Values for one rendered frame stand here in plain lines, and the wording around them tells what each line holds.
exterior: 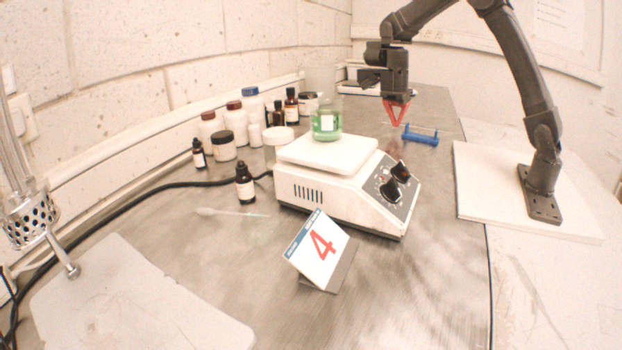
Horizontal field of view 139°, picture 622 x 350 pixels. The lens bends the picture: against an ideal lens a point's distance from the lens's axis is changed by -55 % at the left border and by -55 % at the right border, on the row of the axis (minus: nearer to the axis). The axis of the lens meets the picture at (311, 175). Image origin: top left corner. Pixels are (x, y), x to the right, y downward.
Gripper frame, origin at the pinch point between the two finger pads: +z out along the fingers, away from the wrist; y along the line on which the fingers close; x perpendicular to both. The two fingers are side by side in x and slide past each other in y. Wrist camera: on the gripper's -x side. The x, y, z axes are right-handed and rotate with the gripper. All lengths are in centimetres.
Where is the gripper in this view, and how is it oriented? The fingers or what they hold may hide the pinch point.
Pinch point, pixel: (396, 123)
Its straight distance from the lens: 70.3
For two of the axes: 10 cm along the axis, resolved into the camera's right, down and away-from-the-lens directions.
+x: 8.3, 2.1, -5.2
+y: -5.6, 4.2, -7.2
